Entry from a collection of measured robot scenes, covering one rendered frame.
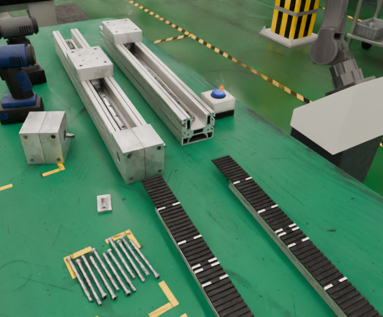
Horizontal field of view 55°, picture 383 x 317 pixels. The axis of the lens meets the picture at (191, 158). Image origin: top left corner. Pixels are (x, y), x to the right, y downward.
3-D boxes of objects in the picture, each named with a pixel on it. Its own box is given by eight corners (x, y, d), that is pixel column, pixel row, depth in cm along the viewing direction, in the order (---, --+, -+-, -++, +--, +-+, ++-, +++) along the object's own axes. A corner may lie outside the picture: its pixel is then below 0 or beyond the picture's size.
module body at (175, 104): (212, 137, 105) (215, 111, 100) (181, 145, 101) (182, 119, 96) (124, 43, 161) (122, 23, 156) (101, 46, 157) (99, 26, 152)
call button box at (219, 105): (234, 116, 115) (236, 97, 111) (206, 122, 112) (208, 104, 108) (221, 104, 121) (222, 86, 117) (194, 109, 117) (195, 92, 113)
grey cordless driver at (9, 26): (51, 82, 129) (37, 18, 115) (-11, 95, 120) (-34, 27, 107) (44, 73, 134) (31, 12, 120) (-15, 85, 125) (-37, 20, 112)
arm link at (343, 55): (348, 65, 102) (354, 64, 106) (336, 30, 102) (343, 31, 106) (317, 77, 108) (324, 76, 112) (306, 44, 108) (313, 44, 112)
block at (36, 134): (74, 163, 94) (68, 132, 88) (27, 164, 93) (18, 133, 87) (80, 140, 102) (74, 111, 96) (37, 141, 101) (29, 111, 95)
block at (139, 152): (173, 171, 93) (173, 139, 87) (126, 184, 88) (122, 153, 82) (159, 151, 99) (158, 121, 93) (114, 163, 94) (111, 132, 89)
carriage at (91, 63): (114, 83, 117) (112, 63, 113) (80, 90, 113) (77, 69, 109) (100, 65, 128) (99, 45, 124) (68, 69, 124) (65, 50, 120)
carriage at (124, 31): (143, 48, 142) (142, 30, 137) (115, 52, 138) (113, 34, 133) (129, 34, 153) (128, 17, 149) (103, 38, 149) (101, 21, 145)
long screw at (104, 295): (107, 297, 64) (107, 294, 64) (102, 300, 64) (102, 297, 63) (85, 256, 71) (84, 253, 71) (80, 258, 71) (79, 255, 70)
